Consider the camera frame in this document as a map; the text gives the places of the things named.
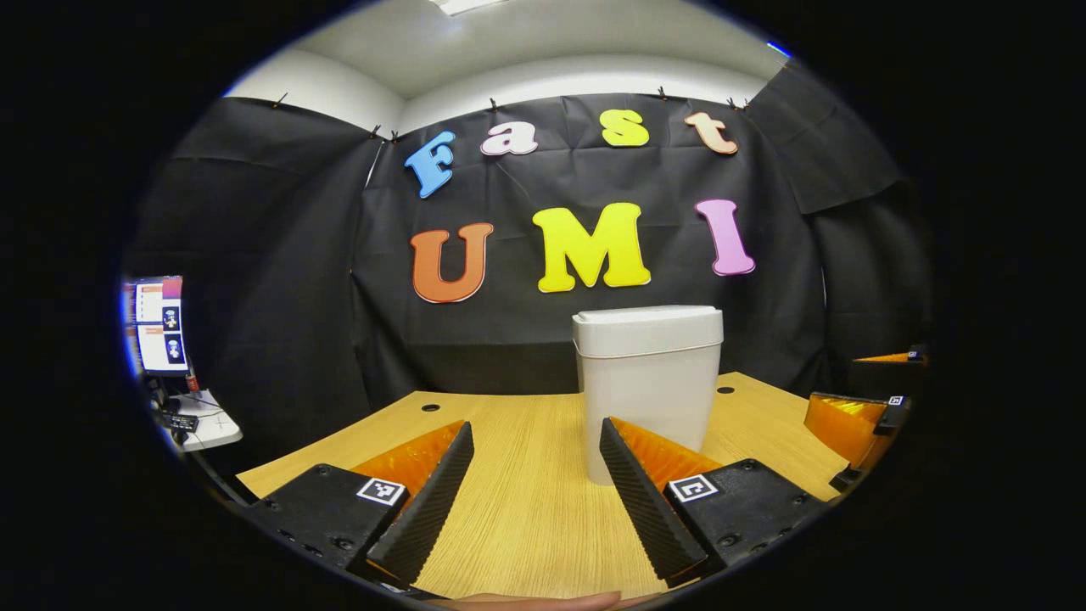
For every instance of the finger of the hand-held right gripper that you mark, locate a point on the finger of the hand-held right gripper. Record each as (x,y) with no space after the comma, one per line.
(844,428)
(887,378)

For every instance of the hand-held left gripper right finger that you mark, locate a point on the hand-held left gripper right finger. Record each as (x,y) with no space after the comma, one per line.
(642,501)

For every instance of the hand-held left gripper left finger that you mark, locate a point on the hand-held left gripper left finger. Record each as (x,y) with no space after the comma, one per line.
(428,501)

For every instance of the white desktop garbage bin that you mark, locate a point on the white desktop garbage bin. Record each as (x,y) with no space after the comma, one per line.
(649,382)

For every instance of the wooden desktop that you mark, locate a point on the wooden desktop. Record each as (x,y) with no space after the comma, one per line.
(526,492)

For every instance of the white side table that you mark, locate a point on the white side table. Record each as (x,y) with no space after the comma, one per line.
(216,428)

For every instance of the black keyboard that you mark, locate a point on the black keyboard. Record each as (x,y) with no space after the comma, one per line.
(182,422)

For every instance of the black backdrop cloth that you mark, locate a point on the black backdrop cloth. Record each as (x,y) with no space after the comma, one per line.
(280,280)

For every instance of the computer monitor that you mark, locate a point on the computer monitor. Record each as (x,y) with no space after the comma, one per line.
(161,327)

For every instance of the ceiling light panel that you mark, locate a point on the ceiling light panel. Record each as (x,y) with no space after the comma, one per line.
(467,5)

